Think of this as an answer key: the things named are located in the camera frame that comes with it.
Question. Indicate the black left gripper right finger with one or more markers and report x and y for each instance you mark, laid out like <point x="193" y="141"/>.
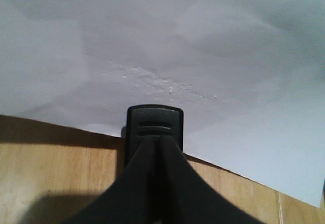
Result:
<point x="190" y="198"/>

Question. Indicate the white paper sheet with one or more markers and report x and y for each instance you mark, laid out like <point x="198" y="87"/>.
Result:
<point x="248" y="74"/>

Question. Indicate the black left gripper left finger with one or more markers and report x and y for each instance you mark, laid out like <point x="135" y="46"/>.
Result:
<point x="127" y="200"/>

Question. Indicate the wooden desk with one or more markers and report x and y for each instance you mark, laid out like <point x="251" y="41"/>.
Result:
<point x="49" y="172"/>

